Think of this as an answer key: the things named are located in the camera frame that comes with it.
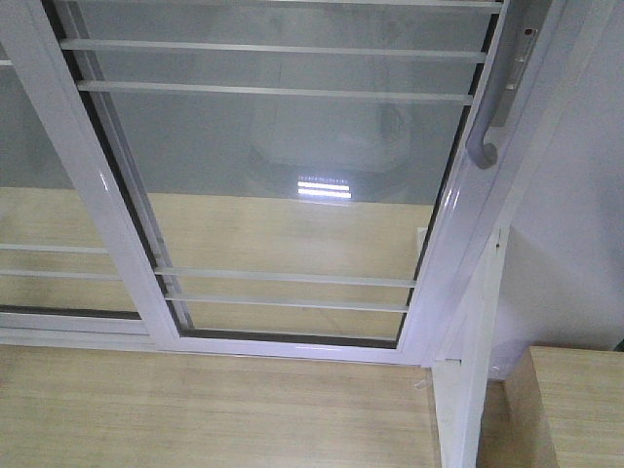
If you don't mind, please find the silver door lock plate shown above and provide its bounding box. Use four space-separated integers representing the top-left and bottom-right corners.
491 27 539 127

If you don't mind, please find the white fixed glass door panel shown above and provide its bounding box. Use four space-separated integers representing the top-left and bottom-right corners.
1 1 176 351

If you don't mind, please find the white sliding glass door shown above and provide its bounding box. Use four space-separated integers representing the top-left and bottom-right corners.
9 0 576 368

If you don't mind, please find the white wall panel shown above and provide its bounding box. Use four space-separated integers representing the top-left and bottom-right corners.
490 1 623 378

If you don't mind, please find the light wooden box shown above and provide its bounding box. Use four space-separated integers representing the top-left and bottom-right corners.
504 346 623 467

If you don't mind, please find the grey metal door handle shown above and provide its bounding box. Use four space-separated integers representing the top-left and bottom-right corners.
465 1 527 170

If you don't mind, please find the light wooden floor platform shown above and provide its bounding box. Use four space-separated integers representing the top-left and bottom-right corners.
0 184 513 468

